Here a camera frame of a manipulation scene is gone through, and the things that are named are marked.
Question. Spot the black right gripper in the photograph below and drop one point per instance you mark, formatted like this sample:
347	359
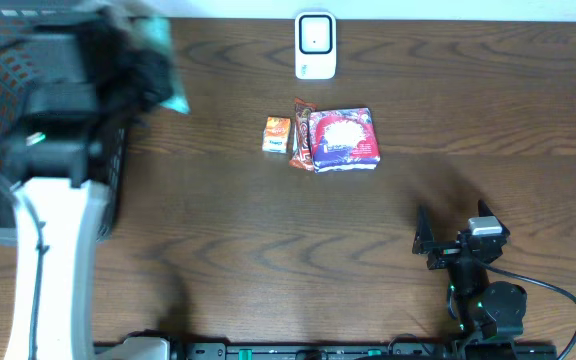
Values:
424	240

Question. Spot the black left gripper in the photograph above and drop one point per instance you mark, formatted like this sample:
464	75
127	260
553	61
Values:
135	80

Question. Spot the teal snack packet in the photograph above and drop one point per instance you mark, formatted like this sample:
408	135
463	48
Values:
155	33

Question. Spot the red purple rice packet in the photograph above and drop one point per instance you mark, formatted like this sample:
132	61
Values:
343	140

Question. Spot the small orange box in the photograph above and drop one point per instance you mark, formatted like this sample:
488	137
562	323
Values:
276	135

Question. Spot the orange chocolate bar wrapper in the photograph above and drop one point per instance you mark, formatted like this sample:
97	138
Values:
301	157

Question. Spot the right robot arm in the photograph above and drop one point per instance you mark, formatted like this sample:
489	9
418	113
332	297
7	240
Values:
490	314

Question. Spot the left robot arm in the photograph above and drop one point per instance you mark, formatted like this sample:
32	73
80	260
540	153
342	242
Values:
64	157

